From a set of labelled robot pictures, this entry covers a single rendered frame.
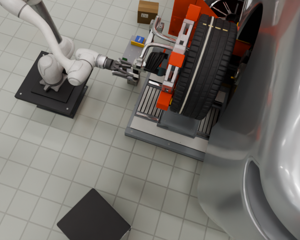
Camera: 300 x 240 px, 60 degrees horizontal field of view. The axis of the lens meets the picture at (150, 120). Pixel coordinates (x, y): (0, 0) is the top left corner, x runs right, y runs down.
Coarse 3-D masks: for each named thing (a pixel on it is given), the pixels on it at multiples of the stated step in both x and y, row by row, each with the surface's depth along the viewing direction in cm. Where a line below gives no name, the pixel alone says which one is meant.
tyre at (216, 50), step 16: (208, 16) 155; (224, 32) 146; (192, 48) 142; (208, 48) 142; (224, 48) 142; (192, 64) 142; (208, 64) 142; (224, 64) 141; (208, 80) 144; (176, 96) 154; (192, 96) 150; (208, 96) 148; (192, 112) 161
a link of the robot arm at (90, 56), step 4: (80, 48) 173; (76, 52) 171; (80, 52) 169; (84, 52) 169; (88, 52) 169; (92, 52) 170; (96, 52) 172; (76, 56) 171; (80, 56) 168; (84, 56) 167; (88, 56) 168; (92, 56) 168; (96, 56) 170; (88, 60) 166; (92, 60) 168; (92, 64) 169; (92, 68) 171
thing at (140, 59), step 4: (176, 40) 153; (148, 44) 159; (152, 44) 159; (156, 44) 160; (160, 44) 160; (164, 44) 160; (144, 48) 158; (164, 48) 160; (168, 48) 160; (172, 48) 159; (144, 52) 157; (140, 56) 155; (140, 60) 155
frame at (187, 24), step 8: (184, 24) 153; (192, 24) 153; (184, 32) 181; (184, 40) 149; (176, 48) 146; (184, 48) 146; (168, 72) 152; (176, 72) 151; (168, 80) 154; (168, 88) 157
